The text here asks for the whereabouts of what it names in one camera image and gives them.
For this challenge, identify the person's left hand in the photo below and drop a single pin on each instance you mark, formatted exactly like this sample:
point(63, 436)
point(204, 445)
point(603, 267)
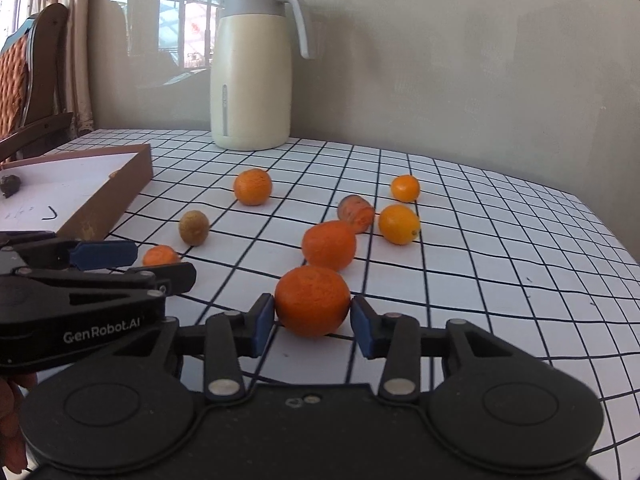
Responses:
point(12, 425)

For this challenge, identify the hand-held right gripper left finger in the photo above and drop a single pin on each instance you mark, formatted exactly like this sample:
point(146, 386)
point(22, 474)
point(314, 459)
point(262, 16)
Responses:
point(265, 325)

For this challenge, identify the small smooth orange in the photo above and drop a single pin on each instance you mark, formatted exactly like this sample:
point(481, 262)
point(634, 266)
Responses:
point(398, 224)
point(405, 188)

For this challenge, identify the cream thermos jug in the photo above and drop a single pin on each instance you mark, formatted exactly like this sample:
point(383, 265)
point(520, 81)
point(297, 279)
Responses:
point(250, 85)

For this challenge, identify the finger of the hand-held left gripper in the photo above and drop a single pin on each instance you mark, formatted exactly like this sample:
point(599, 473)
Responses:
point(170, 277)
point(102, 254)

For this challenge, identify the reddish wrinkled orange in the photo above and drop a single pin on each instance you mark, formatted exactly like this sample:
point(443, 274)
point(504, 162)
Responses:
point(356, 214)

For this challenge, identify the window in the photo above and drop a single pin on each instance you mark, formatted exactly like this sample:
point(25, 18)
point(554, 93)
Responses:
point(10, 5)

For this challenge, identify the wooden chair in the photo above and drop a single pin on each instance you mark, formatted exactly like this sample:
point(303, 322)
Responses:
point(20, 75)

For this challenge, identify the brown kiwi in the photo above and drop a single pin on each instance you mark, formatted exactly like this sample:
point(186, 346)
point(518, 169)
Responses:
point(194, 227)

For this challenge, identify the large rough mandarin orange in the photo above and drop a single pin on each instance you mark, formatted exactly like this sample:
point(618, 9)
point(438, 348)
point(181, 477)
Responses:
point(312, 300)

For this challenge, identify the small mandarin orange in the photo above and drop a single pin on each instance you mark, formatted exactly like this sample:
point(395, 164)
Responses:
point(160, 256)

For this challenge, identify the brown cardboard box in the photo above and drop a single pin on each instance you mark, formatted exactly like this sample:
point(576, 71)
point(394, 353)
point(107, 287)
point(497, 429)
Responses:
point(70, 185)

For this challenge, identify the dark lump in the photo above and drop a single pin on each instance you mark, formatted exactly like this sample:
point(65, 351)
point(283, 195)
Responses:
point(10, 185)

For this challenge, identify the beige curtain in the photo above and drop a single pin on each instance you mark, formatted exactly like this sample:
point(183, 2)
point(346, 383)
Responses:
point(80, 60)

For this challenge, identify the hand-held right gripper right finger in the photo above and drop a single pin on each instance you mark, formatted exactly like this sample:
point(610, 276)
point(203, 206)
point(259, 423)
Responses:
point(362, 327)

